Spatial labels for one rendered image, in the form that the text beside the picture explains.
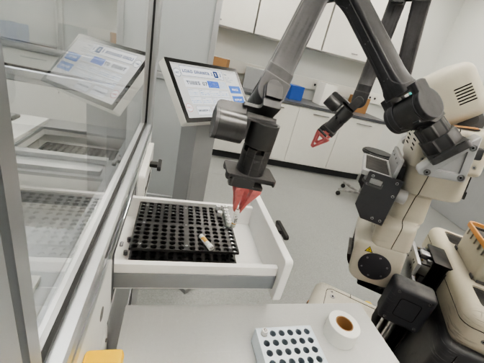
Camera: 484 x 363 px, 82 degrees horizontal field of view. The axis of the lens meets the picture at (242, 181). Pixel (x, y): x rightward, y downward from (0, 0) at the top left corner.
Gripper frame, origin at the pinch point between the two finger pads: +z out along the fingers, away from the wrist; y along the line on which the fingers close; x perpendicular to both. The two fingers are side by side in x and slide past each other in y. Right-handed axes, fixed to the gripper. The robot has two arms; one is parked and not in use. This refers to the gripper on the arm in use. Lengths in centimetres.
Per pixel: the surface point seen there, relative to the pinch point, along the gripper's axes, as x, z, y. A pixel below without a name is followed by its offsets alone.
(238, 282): 9.9, 11.9, -2.1
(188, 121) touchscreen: -73, 4, 11
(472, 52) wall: -292, -108, -328
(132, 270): 10.3, 10.8, 18.9
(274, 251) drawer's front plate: 5.2, 6.4, -9.7
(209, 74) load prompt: -102, -14, 4
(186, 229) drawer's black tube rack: -1.0, 8.5, 9.6
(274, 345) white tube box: 19.8, 16.9, -9.3
